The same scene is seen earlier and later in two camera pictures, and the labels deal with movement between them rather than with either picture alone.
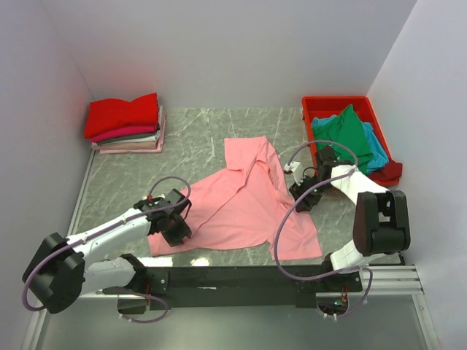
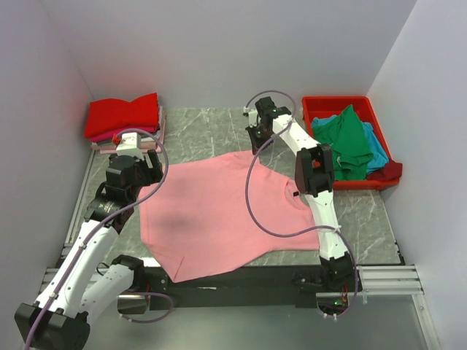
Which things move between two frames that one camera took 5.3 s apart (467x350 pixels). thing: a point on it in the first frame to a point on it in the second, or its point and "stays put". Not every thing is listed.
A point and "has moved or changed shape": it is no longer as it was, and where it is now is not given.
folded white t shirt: (155, 138) stays put
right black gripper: (303, 205) to (255, 144)
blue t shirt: (380, 158) stays put
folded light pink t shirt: (157, 149) stays put
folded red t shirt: (106, 115) stays put
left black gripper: (184, 230) to (154, 174)
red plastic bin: (325, 106) stays put
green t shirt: (346, 133) stays put
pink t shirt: (248, 205) has moved or changed shape
